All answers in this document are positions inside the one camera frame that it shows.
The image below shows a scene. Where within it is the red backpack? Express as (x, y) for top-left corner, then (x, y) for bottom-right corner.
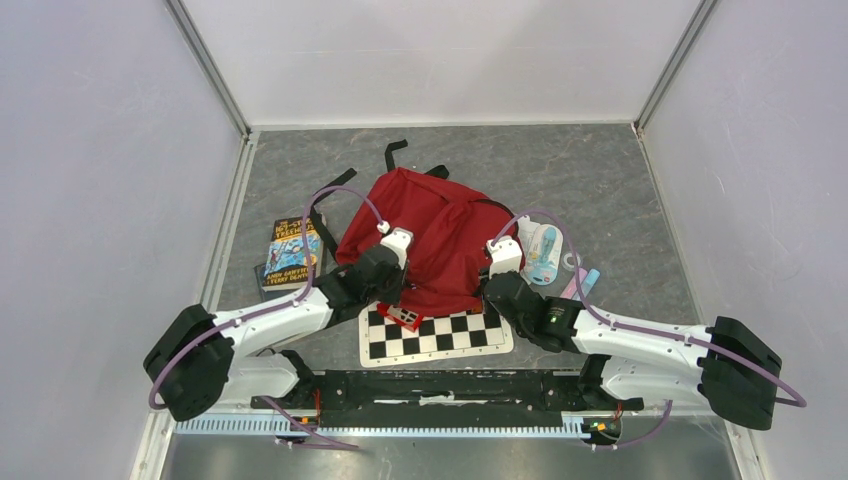
(334, 140), (514, 317)

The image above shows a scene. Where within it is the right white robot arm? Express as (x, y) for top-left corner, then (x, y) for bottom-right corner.
(483, 272), (782, 431)

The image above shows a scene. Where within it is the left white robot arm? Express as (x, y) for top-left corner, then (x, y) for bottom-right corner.
(142, 244), (407, 421)

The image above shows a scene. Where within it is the correction tape blister pack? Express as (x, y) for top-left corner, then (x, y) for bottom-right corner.
(517, 215), (564, 286)

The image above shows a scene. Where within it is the pink highlighter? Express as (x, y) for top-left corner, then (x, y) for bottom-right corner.
(560, 268), (587, 300)

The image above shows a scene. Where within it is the red toy block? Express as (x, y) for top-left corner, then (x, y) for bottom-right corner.
(376, 302), (424, 332)

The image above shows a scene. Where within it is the clear tape roll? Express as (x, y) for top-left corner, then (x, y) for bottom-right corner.
(561, 252), (583, 272)

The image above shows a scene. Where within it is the black white chessboard mat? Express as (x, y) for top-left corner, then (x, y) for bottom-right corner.
(358, 305), (514, 368)

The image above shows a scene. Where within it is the blue highlighter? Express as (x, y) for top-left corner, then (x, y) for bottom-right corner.
(581, 269), (601, 296)

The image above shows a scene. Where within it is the treehouse paperback book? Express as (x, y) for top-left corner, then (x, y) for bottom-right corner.
(260, 217), (324, 292)

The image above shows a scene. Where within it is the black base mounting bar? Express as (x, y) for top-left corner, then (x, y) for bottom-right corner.
(251, 370), (644, 428)

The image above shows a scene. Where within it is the dark blue 1984 book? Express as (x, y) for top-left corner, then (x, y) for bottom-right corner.
(253, 264), (305, 302)

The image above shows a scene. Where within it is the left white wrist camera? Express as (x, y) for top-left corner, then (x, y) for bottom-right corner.
(377, 220), (414, 269)

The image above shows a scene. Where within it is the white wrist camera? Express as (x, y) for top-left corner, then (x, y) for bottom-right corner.
(486, 236), (523, 278)
(377, 220), (414, 269)

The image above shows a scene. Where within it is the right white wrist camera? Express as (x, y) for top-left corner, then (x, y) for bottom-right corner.
(486, 236), (523, 278)

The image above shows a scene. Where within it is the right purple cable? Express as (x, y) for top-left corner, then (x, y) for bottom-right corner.
(490, 209), (808, 409)

